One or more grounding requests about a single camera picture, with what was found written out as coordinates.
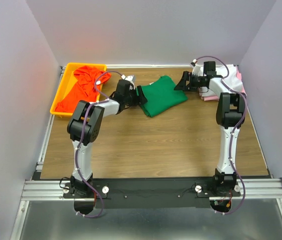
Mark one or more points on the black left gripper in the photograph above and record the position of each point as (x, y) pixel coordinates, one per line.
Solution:
(139, 100)

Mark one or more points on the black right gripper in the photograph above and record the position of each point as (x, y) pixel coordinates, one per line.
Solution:
(181, 85)

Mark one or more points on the green t shirt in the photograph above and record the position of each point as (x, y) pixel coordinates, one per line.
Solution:
(161, 96)

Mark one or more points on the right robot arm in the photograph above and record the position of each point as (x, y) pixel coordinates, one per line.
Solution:
(230, 115)

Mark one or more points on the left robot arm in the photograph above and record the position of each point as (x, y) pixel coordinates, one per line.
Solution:
(84, 127)

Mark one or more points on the white folded t shirt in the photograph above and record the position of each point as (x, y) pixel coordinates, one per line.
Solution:
(233, 81)

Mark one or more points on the orange t shirt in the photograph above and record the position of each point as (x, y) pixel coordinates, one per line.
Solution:
(83, 87)

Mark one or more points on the yellow plastic bin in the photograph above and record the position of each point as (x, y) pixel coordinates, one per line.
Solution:
(61, 95)

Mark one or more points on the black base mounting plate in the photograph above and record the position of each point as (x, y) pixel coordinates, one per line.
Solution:
(149, 193)

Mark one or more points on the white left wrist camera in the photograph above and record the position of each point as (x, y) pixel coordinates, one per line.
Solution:
(131, 79)

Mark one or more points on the aluminium frame rail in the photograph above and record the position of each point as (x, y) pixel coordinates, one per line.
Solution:
(37, 189)

